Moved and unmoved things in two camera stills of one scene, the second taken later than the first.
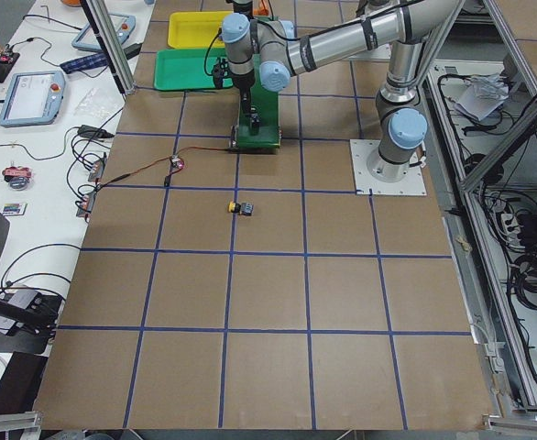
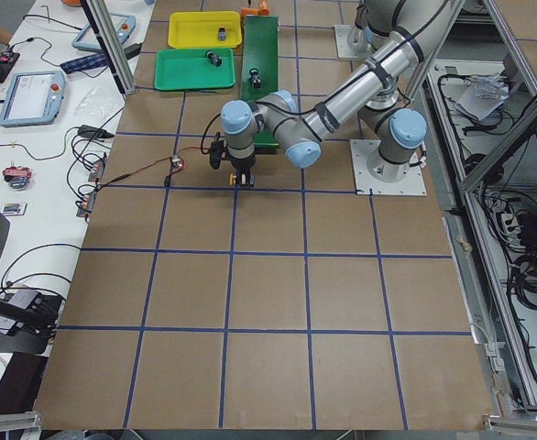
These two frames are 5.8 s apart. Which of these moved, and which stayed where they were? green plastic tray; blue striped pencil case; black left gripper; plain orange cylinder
Moved: black left gripper
Stayed: green plastic tray; blue striped pencil case; plain orange cylinder
